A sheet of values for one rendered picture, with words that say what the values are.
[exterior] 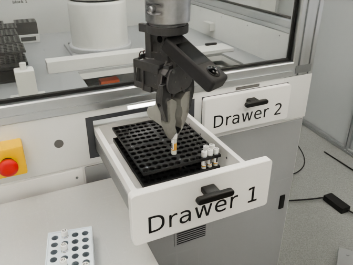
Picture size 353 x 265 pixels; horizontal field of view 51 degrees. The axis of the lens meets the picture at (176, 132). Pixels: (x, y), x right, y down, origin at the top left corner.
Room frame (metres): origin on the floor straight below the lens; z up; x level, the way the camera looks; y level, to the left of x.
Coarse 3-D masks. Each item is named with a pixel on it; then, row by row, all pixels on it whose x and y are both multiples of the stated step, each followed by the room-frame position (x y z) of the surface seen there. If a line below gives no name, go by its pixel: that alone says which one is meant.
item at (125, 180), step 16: (96, 128) 0.82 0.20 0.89; (192, 128) 0.86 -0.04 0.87; (96, 144) 0.80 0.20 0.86; (112, 144) 0.84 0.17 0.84; (224, 144) 0.74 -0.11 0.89; (112, 160) 0.67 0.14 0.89; (224, 160) 0.72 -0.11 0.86; (240, 160) 0.67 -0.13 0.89; (112, 176) 0.68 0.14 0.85; (128, 176) 0.61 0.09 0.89; (128, 192) 0.58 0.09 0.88; (128, 208) 0.58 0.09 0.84
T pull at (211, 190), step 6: (204, 186) 0.55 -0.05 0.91; (210, 186) 0.55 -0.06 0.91; (204, 192) 0.54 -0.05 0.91; (210, 192) 0.54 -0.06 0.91; (216, 192) 0.53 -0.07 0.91; (222, 192) 0.53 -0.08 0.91; (228, 192) 0.54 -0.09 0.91; (198, 198) 0.52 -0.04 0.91; (204, 198) 0.52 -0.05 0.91; (210, 198) 0.52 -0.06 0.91; (216, 198) 0.53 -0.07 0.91; (222, 198) 0.53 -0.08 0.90; (198, 204) 0.51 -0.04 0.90; (204, 204) 0.52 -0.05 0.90
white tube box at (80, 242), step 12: (84, 228) 0.57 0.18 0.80; (48, 240) 0.54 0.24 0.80; (60, 240) 0.54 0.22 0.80; (72, 240) 0.54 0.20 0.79; (84, 240) 0.55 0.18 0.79; (48, 252) 0.51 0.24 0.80; (60, 252) 0.51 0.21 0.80; (72, 252) 0.51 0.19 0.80; (84, 252) 0.51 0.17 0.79; (48, 264) 0.48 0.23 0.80; (72, 264) 0.49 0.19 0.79
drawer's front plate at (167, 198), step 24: (240, 168) 0.59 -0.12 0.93; (264, 168) 0.61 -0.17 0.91; (144, 192) 0.51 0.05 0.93; (168, 192) 0.53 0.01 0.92; (192, 192) 0.55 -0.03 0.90; (240, 192) 0.59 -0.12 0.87; (264, 192) 0.62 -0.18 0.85; (144, 216) 0.51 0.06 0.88; (168, 216) 0.53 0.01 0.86; (192, 216) 0.55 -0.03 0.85; (216, 216) 0.57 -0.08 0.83; (144, 240) 0.51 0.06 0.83
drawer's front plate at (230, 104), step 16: (224, 96) 0.95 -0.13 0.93; (240, 96) 0.97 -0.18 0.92; (256, 96) 0.99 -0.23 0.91; (272, 96) 1.01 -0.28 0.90; (288, 96) 1.04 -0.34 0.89; (208, 112) 0.93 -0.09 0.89; (224, 112) 0.95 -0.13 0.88; (240, 112) 0.97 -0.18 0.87; (272, 112) 1.02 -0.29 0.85; (208, 128) 0.93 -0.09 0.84; (224, 128) 0.95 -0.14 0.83
